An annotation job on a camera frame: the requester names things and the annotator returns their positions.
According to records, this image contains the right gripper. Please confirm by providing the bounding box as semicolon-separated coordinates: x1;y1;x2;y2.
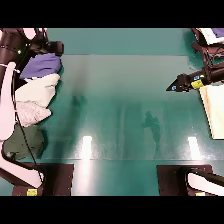
165;73;195;93

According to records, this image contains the purple T-shirt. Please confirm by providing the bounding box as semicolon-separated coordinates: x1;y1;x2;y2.
19;52;64;80

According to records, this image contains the white garment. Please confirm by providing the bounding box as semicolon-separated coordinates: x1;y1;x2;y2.
199;27;224;45
14;73;62;108

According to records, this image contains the purple garment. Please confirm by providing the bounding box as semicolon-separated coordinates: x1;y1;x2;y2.
212;27;224;38

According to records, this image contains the pale grey garment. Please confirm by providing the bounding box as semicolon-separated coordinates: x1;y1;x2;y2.
15;100;53;128

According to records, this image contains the dark green garment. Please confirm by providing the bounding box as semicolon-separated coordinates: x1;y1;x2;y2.
2;123;46;161

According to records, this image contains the black cable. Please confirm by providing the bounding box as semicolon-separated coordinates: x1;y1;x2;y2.
11;69;45;184

